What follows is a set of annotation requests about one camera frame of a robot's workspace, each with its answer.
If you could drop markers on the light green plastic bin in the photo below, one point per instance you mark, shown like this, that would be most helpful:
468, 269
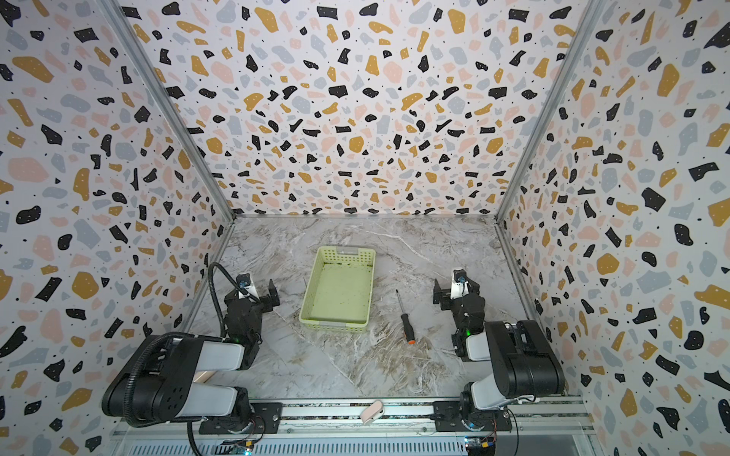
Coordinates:
338, 296

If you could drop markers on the pink clip on rail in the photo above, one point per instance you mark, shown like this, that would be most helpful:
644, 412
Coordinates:
372, 413

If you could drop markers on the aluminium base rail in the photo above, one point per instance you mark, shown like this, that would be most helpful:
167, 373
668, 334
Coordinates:
552, 426

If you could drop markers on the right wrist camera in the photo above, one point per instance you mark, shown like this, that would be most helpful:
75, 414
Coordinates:
460, 284

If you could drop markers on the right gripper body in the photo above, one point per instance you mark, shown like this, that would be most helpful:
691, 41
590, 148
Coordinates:
457, 310

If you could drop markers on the black orange screwdriver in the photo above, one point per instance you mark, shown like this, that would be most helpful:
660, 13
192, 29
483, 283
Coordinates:
406, 323

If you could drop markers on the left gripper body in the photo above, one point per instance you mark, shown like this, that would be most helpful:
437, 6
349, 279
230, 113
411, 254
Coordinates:
256, 312

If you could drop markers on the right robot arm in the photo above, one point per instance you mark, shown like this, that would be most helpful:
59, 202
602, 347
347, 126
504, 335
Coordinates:
523, 367

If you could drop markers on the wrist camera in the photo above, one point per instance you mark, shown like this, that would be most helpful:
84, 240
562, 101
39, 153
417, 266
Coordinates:
246, 287
460, 284

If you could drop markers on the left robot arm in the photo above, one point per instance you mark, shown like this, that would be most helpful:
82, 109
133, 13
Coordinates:
158, 386

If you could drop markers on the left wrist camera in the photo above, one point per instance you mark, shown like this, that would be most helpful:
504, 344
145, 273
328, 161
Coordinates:
246, 287

